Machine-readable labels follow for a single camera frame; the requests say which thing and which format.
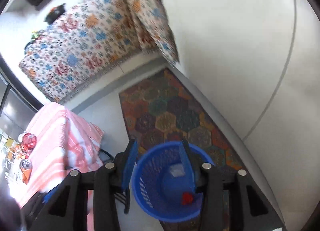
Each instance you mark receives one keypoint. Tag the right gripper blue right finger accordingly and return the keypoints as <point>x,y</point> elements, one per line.
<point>189,164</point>

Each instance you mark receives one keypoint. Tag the red trash in basket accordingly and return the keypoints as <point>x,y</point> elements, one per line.
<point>187,198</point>

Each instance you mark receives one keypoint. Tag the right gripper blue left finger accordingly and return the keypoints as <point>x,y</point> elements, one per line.
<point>127,163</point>

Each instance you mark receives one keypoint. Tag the blue plastic trash basket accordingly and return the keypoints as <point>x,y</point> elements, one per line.
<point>159,181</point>

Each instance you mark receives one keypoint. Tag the crushed red soda can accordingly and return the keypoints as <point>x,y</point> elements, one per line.
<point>29,142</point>

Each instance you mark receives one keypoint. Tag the orange snack wrapper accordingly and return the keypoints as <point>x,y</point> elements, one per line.
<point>24,163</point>

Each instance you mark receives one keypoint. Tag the pink striped tablecloth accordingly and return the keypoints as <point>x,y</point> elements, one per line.
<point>68,185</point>

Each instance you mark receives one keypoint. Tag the patterned blanket on counter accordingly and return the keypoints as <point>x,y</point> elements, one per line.
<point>90,39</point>

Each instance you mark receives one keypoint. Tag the black pot with lid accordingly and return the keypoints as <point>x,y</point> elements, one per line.
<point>55,13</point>

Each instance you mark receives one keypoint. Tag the patterned blanket side piece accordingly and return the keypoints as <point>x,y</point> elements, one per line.
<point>152,28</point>

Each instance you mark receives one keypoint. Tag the hexagon patterned floor rug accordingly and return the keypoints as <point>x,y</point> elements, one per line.
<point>160,108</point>

